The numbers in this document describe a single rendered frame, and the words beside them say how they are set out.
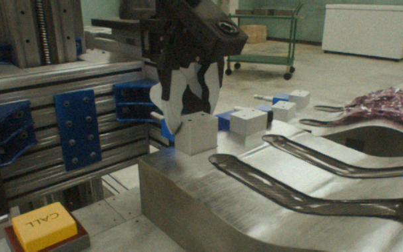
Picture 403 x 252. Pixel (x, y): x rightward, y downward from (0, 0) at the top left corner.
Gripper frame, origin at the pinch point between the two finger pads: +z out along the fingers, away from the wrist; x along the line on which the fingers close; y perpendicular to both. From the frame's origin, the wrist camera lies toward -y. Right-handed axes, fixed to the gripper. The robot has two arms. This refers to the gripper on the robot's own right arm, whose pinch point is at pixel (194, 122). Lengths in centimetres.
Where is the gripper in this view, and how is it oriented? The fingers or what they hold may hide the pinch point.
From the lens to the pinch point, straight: 48.2
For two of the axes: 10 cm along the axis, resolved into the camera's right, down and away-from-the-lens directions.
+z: 0.0, 9.3, 3.7
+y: -6.5, -2.8, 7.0
